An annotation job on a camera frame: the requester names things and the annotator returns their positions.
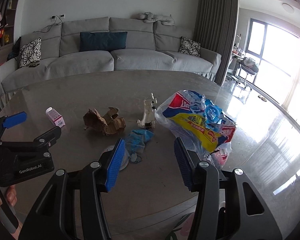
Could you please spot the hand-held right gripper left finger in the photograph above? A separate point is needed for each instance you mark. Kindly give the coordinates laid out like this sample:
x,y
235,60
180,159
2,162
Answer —
x,y
115,163

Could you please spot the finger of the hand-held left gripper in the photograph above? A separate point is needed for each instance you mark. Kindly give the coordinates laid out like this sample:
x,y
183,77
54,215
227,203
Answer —
x,y
15,118
48,136

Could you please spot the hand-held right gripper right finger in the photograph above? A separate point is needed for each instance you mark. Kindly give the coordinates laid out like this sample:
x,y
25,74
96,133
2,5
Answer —
x,y
182,165

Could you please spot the white round lid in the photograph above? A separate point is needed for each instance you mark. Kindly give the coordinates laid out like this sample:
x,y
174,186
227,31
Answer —
x,y
125,163

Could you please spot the small pink box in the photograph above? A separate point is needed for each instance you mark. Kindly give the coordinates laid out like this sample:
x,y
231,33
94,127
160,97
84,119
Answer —
x,y
55,118

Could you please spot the brown cardboard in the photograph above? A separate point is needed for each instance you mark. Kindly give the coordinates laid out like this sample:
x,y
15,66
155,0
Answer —
x,y
102,123

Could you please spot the printed clear plastic bag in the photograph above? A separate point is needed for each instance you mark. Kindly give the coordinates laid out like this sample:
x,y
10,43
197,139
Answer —
x,y
190,120

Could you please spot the white toy block figure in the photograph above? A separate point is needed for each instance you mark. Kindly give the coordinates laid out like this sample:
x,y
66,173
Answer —
x,y
147,112

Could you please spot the person's left hand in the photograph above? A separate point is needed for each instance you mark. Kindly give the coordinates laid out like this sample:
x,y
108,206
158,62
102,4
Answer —
x,y
12,195

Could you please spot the black white floral pillow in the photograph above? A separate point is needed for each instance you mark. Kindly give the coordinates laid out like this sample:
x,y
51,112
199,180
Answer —
x,y
189,46
30,52

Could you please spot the dark cloth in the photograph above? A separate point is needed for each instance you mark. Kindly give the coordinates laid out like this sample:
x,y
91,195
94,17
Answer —
x,y
15,48

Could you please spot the pair of slippers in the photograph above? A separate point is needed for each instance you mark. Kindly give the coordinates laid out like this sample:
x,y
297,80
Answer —
x,y
262,98

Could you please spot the teal pillow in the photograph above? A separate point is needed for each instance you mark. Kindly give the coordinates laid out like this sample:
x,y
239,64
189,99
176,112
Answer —
x,y
102,42

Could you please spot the grey fabric sofa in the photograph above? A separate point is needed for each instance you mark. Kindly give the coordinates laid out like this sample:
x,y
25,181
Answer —
x,y
140,57

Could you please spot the black chair with clothes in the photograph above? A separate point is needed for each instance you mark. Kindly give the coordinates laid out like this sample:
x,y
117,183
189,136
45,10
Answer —
x,y
248,66

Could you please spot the cluttered side table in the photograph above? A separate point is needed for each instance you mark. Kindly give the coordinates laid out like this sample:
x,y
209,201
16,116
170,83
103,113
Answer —
x,y
238,47

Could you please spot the grey curtain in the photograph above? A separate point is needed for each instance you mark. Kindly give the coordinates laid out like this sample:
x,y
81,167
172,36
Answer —
x,y
215,30

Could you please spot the grey plush toy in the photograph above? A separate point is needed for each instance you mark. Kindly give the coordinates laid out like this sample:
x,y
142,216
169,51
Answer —
x,y
152,17

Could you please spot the large window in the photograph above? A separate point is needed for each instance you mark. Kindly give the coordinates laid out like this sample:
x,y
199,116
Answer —
x,y
275,45

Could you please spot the round ceiling light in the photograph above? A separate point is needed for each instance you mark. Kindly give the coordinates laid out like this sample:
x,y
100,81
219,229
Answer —
x,y
288,7

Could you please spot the wooden wall shelf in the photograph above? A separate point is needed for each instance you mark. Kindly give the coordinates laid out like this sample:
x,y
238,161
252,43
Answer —
x,y
11,17

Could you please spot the white wall outlet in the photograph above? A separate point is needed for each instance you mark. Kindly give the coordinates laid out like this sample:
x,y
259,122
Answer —
x,y
62,16

